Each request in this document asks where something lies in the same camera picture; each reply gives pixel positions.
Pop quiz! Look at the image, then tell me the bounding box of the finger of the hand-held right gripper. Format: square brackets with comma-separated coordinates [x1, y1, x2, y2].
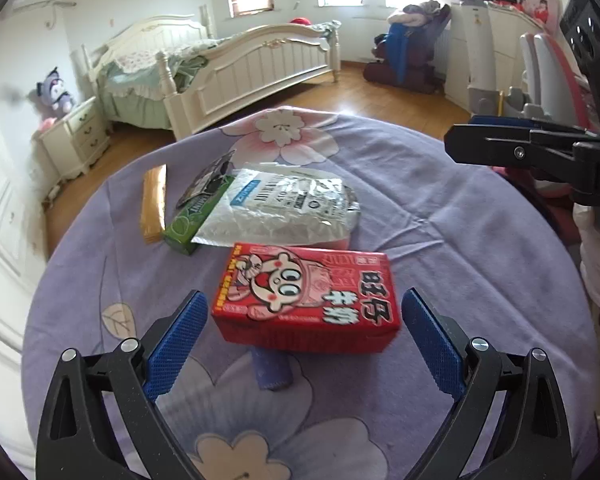
[467, 114, 600, 136]
[444, 124, 581, 181]

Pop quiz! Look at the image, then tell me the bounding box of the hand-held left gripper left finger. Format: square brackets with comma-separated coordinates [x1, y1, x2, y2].
[35, 290, 210, 480]

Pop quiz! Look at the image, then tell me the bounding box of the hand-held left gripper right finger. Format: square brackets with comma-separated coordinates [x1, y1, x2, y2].
[401, 287, 573, 480]

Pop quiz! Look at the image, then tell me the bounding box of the red cartoon milk box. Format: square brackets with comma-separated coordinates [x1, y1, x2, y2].
[211, 242, 401, 356]

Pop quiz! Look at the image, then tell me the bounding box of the person's right hand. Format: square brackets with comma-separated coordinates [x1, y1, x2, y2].
[574, 205, 600, 311]

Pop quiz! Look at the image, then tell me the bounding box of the pink grey chair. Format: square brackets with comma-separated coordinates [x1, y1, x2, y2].
[519, 32, 600, 131]

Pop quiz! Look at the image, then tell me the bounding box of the purple cylindrical tube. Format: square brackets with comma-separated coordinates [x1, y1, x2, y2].
[250, 347, 293, 391]

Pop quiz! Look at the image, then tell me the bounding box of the dark red massage chair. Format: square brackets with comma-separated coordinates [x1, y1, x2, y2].
[364, 4, 453, 93]

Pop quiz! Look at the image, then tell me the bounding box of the purple floral blanket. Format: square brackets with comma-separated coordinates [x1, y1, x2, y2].
[22, 105, 600, 480]

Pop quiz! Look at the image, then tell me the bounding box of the green cardboard box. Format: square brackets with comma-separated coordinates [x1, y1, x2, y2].
[162, 177, 236, 256]

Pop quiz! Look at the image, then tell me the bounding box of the blue cloth strip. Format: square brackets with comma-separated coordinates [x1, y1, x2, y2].
[386, 22, 411, 83]

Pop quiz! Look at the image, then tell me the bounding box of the pile of clothes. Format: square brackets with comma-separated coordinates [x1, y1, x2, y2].
[387, 0, 441, 26]

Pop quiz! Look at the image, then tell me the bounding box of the golden yellow wrapper bar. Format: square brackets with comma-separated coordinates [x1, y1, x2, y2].
[140, 165, 168, 245]

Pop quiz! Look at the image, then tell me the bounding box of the dark foil wrapper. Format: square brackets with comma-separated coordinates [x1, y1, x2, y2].
[176, 150, 237, 208]

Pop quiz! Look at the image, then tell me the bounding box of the silver white plastic bag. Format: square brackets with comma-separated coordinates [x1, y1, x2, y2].
[192, 162, 362, 251]

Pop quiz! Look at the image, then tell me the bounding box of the white wardrobe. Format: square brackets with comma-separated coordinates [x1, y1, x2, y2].
[0, 90, 48, 361]

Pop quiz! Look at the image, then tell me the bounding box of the white nightstand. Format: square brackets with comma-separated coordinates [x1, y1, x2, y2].
[34, 96, 112, 181]

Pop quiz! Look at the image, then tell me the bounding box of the white wooden bed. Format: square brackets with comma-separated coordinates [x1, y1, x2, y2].
[82, 15, 342, 141]

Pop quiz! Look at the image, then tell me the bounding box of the green bedspread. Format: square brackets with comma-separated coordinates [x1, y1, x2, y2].
[100, 55, 208, 128]

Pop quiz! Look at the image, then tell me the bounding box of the purple plush toy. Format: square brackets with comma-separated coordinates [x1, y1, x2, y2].
[36, 66, 75, 115]

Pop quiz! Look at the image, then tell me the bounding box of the floral pillow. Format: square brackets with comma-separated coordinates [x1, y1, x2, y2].
[111, 47, 161, 74]

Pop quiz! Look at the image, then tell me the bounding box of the pink wall poster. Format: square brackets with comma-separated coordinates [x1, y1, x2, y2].
[512, 0, 561, 26]

